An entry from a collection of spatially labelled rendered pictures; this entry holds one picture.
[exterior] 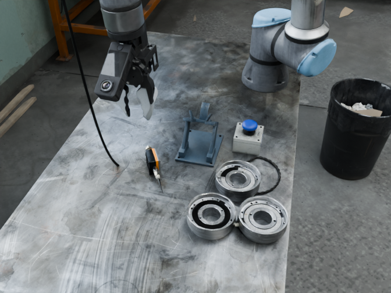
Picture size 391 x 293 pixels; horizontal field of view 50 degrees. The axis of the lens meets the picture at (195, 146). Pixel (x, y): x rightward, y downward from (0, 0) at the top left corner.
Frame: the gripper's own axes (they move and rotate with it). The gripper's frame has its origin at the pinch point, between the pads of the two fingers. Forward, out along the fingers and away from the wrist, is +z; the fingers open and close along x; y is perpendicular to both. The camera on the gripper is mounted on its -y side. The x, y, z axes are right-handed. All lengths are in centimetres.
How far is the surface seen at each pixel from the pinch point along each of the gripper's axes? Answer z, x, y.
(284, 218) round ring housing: 16.0, -34.6, -6.5
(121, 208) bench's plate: 16.7, 0.5, -13.2
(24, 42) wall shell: 72, 155, 137
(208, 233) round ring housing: 14.9, -20.6, -15.6
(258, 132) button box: 15.1, -23.8, 18.7
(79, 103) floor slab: 97, 107, 114
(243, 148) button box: 17.6, -20.9, 14.3
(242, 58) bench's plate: 21, -9, 64
